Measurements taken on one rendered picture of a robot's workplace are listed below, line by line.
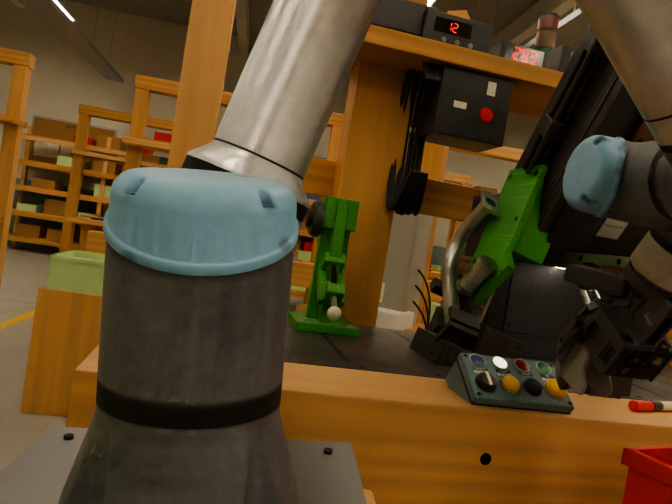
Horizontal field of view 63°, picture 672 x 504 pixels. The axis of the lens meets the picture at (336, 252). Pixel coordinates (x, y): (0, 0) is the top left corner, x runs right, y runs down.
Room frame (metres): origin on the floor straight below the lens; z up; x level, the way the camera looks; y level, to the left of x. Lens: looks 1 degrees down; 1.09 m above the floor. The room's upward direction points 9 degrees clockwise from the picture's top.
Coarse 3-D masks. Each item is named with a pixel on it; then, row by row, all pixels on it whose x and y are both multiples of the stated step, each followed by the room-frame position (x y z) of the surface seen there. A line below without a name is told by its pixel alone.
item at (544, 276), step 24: (528, 264) 1.15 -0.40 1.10; (504, 288) 1.15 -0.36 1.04; (528, 288) 1.16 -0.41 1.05; (552, 288) 1.17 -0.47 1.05; (576, 288) 1.18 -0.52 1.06; (504, 312) 1.15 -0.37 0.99; (528, 312) 1.16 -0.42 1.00; (552, 312) 1.17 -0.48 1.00; (576, 312) 1.18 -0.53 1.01; (528, 336) 1.16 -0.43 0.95; (552, 336) 1.17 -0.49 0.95; (552, 360) 1.18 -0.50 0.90
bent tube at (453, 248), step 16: (480, 192) 1.06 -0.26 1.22; (480, 208) 1.05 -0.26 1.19; (496, 208) 1.04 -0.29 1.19; (464, 224) 1.08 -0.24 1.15; (480, 224) 1.07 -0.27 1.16; (464, 240) 1.09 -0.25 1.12; (448, 256) 1.09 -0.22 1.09; (448, 272) 1.07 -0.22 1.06; (448, 288) 1.03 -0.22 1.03; (448, 304) 1.00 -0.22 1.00; (448, 320) 0.97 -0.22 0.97
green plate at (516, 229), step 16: (512, 176) 1.06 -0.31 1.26; (528, 176) 1.00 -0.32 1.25; (544, 176) 0.97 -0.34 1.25; (512, 192) 1.03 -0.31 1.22; (528, 192) 0.97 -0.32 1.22; (512, 208) 1.00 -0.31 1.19; (528, 208) 0.96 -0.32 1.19; (496, 224) 1.03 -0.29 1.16; (512, 224) 0.98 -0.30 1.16; (528, 224) 0.98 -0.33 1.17; (480, 240) 1.07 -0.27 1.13; (496, 240) 1.01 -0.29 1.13; (512, 240) 0.96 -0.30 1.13; (528, 240) 0.98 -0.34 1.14; (544, 240) 0.99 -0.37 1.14; (496, 256) 0.98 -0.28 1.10; (528, 256) 0.98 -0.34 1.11; (544, 256) 0.99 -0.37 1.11
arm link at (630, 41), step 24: (576, 0) 0.40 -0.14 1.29; (600, 0) 0.38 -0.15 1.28; (624, 0) 0.37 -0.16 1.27; (648, 0) 0.36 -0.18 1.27; (600, 24) 0.39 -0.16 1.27; (624, 24) 0.38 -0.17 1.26; (648, 24) 0.37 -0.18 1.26; (624, 48) 0.39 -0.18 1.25; (648, 48) 0.38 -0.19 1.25; (624, 72) 0.40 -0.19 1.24; (648, 72) 0.38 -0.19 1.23; (648, 96) 0.39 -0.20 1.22; (648, 120) 0.41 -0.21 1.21
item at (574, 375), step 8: (576, 344) 0.68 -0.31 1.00; (584, 344) 0.68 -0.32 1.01; (576, 352) 0.69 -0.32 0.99; (584, 352) 0.67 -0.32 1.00; (568, 360) 0.70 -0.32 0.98; (576, 360) 0.69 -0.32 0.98; (584, 360) 0.67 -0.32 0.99; (560, 368) 0.71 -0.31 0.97; (568, 368) 0.70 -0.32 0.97; (576, 368) 0.69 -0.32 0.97; (584, 368) 0.68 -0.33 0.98; (560, 376) 0.72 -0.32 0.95; (568, 376) 0.70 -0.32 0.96; (576, 376) 0.68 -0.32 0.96; (584, 376) 0.67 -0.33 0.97; (560, 384) 0.73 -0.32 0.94; (576, 384) 0.68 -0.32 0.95; (584, 384) 0.67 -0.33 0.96; (576, 392) 0.68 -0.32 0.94
